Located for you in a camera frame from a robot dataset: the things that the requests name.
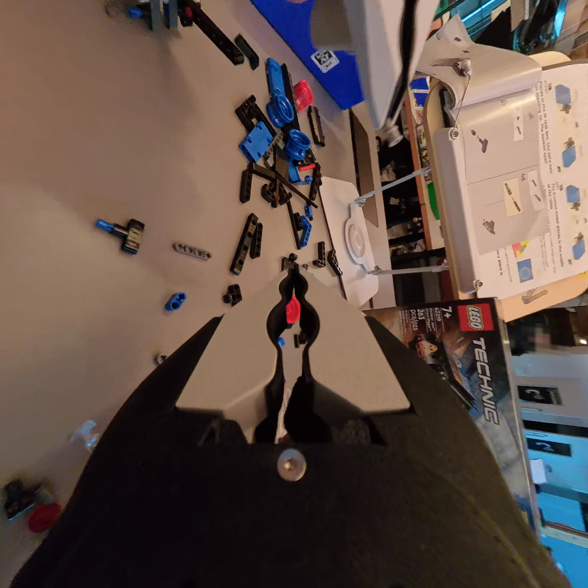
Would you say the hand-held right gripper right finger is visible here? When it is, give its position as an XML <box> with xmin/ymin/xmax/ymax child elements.
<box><xmin>284</xmin><ymin>269</ymin><xmax>411</xmax><ymax>443</ymax></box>

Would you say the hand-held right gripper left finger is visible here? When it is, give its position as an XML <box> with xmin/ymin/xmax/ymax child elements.
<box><xmin>175</xmin><ymin>270</ymin><xmax>295</xmax><ymax>443</ymax></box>

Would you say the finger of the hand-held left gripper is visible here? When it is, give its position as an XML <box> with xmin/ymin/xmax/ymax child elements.
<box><xmin>312</xmin><ymin>0</ymin><xmax>407</xmax><ymax>131</ymax></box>
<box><xmin>406</xmin><ymin>0</ymin><xmax>439</xmax><ymax>99</ymax></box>

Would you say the black connector with blue pin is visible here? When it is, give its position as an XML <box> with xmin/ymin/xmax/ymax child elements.
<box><xmin>95</xmin><ymin>217</ymin><xmax>146</xmax><ymax>255</ymax></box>

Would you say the grey desk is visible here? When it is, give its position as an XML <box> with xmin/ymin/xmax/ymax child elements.
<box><xmin>0</xmin><ymin>0</ymin><xmax>398</xmax><ymax>588</ymax></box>

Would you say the red translucent rim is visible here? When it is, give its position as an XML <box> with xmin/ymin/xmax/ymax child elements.
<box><xmin>293</xmin><ymin>79</ymin><xmax>315</xmax><ymax>112</ymax></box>

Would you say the blue storage bin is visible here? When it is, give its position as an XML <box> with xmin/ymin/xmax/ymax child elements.
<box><xmin>250</xmin><ymin>0</ymin><xmax>368</xmax><ymax>111</ymax></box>

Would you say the long black holed beam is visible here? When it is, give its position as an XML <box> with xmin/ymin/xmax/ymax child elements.
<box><xmin>229</xmin><ymin>212</ymin><xmax>260</xmax><ymax>276</ymax></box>
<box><xmin>280</xmin><ymin>63</ymin><xmax>301</xmax><ymax>131</ymax></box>

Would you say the black curved panel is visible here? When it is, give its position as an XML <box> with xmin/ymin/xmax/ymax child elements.
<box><xmin>308</xmin><ymin>106</ymin><xmax>327</xmax><ymax>148</ymax></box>

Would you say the blue curved panel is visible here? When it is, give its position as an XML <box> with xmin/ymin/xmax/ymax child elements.
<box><xmin>266</xmin><ymin>57</ymin><xmax>288</xmax><ymax>99</ymax></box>

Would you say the blue wheel rim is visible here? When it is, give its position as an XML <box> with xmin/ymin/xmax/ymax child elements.
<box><xmin>285</xmin><ymin>129</ymin><xmax>311</xmax><ymax>160</ymax></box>
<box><xmin>266</xmin><ymin>94</ymin><xmax>296</xmax><ymax>129</ymax></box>

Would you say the toy truck set box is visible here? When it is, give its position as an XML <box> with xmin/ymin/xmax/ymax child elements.
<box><xmin>363</xmin><ymin>299</ymin><xmax>545</xmax><ymax>545</ymax></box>

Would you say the black small brick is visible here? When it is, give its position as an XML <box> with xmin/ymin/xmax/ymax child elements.
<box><xmin>234</xmin><ymin>33</ymin><xmax>261</xmax><ymax>70</ymax></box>

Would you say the white book stand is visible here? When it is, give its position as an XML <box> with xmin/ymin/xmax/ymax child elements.
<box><xmin>319</xmin><ymin>51</ymin><xmax>588</xmax><ymax>322</ymax></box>

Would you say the grey long holed beam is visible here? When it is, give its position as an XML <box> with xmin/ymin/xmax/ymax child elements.
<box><xmin>263</xmin><ymin>134</ymin><xmax>286</xmax><ymax>167</ymax></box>

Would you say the blue fender piece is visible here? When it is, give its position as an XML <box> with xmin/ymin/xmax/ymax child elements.
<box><xmin>288</xmin><ymin>158</ymin><xmax>314</xmax><ymax>185</ymax></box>

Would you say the blue flat panel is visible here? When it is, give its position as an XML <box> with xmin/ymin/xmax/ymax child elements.
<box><xmin>238</xmin><ymin>121</ymin><xmax>277</xmax><ymax>164</ymax></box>

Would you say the clear small piece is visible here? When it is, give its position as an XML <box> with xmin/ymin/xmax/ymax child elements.
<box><xmin>68</xmin><ymin>419</ymin><xmax>100</xmax><ymax>454</ymax></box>

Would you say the medium black axle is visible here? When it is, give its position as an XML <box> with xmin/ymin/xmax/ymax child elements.
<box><xmin>286</xmin><ymin>199</ymin><xmax>302</xmax><ymax>250</ymax></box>

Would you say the long black axle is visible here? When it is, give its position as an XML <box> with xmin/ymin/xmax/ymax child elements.
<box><xmin>257</xmin><ymin>164</ymin><xmax>319</xmax><ymax>209</ymax></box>

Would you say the instruction booklet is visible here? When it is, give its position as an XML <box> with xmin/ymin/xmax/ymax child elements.
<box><xmin>429</xmin><ymin>16</ymin><xmax>588</xmax><ymax>299</ymax></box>

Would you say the red round disc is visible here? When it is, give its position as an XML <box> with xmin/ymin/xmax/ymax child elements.
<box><xmin>27</xmin><ymin>502</ymin><xmax>63</xmax><ymax>534</ymax></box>

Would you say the black grey small connector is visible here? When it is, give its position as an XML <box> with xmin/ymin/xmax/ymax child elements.
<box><xmin>1</xmin><ymin>477</ymin><xmax>52</xmax><ymax>521</ymax></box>

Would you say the black open frame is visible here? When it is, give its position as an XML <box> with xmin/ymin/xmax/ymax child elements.
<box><xmin>234</xmin><ymin>94</ymin><xmax>277</xmax><ymax>135</ymax></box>

